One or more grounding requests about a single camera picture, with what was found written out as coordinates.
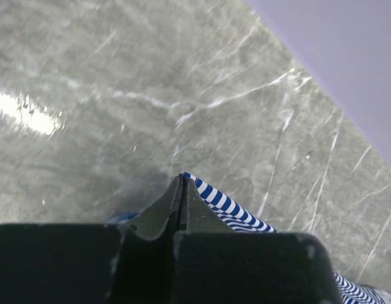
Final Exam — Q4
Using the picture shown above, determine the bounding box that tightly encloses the blue white striped tank top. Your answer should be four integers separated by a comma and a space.
114, 172, 391, 303

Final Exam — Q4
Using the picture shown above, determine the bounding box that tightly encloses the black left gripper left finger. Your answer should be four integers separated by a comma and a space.
0, 176, 183, 303

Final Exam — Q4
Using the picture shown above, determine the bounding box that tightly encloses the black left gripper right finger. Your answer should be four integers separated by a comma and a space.
173, 179, 341, 303

